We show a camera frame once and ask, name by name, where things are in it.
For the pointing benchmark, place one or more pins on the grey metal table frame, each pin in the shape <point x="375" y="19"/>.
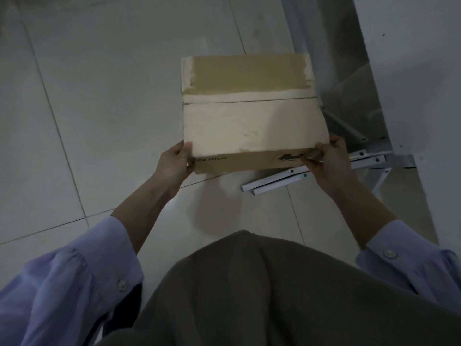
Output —
<point x="345" y="104"/>

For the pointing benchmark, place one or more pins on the olive green skirt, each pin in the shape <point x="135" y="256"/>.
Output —
<point x="281" y="295"/>

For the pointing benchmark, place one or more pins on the person's left hand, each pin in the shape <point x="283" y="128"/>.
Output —
<point x="171" y="168"/>

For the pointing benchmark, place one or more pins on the brown cardboard box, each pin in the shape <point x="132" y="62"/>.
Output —
<point x="248" y="111"/>

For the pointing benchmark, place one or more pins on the person's right thumb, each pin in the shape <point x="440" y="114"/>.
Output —
<point x="322" y="146"/>

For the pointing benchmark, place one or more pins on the person's left thumb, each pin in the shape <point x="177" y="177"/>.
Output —
<point x="186" y="148"/>

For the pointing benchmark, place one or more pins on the person's left forearm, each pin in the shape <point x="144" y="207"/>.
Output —
<point x="90" y="255"/>

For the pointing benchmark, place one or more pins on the person's right forearm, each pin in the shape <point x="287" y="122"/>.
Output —
<point x="381" y="234"/>

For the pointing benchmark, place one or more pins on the white metal bracket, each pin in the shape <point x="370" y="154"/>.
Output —
<point x="356" y="165"/>
<point x="288" y="174"/>

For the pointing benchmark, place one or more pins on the person's right hand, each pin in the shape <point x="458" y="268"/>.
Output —
<point x="331" y="169"/>

